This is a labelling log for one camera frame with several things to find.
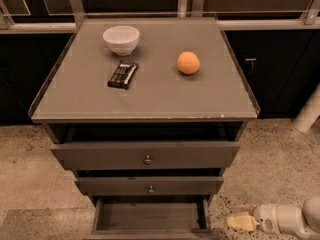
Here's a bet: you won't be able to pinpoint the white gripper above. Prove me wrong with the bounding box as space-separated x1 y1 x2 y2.
226 204 305 235

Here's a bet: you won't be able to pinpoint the grey bottom drawer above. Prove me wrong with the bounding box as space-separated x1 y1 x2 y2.
83 195 216 240

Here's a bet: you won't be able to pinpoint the grey drawer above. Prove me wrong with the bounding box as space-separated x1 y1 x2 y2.
83 195 216 240
75 176 223 196
51 141 240 171

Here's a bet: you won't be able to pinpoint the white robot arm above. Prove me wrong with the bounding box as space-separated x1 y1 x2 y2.
226 197 320 240

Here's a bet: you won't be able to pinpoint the grey drawer cabinet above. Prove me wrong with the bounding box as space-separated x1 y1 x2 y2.
27 16 261 240

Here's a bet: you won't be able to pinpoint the grey middle drawer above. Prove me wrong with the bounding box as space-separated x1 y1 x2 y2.
75 176 223 196

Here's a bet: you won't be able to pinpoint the grey top drawer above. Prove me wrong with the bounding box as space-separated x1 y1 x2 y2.
51 141 240 171

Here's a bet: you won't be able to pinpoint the orange fruit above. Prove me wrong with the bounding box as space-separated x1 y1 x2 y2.
177 51 200 75

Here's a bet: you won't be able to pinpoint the black snack bar wrapper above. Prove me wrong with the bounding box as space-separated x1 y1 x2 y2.
107 61 139 89

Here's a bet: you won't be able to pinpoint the white ceramic bowl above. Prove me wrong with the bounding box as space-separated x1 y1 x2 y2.
103 25 140 56

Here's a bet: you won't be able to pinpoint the white cylindrical post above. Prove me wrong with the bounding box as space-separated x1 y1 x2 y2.
293 84 320 132

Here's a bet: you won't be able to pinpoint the metal railing frame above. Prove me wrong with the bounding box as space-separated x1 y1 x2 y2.
0 0 320 33

